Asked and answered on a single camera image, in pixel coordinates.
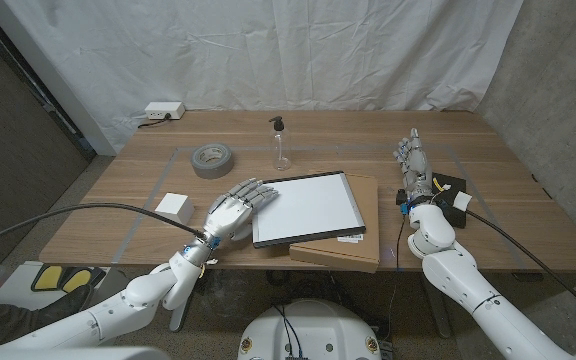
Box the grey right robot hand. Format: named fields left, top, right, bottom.
left=392, top=127, right=435, bottom=205

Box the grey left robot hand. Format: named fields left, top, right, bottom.
left=202, top=177, right=280, bottom=249

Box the small black-framed whiteboard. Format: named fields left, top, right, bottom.
left=251, top=170, right=367, bottom=250

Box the clear pump spray bottle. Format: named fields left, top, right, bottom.
left=268, top=115, right=292, bottom=172

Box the small black box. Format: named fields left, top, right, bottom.
left=430, top=172, right=468, bottom=230

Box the small white cube box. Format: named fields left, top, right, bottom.
left=154, top=192, right=195, bottom=226

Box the flat brown cardboard box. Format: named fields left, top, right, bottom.
left=288, top=172, right=381, bottom=274

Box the white power outlet box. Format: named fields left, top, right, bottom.
left=144, top=101, right=187, bottom=121

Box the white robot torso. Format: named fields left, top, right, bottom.
left=237, top=298, right=383, bottom=360

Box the white cloth backdrop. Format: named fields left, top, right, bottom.
left=2, top=0, right=525, bottom=156

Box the yellow black foot pedal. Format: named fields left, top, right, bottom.
left=30, top=263, right=107, bottom=295

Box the dark person shoe and leg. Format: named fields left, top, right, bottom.
left=0, top=283, right=94, bottom=349

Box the grey duct tape roll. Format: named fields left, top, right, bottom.
left=190, top=142, right=235, bottom=180

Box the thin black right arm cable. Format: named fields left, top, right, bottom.
left=385, top=213, right=407, bottom=346

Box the black torso cable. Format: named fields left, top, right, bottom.
left=272, top=303, right=292, bottom=360

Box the black outlet power cord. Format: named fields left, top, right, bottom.
left=136, top=113, right=172, bottom=130

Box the blue torso cable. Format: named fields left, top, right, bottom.
left=283, top=308, right=304, bottom=360

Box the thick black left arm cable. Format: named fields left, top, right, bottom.
left=0, top=201, right=208, bottom=254

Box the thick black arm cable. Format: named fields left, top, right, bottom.
left=0, top=201, right=208, bottom=254
left=465, top=208, right=576, bottom=326

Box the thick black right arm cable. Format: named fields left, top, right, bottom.
left=465, top=208, right=576, bottom=326

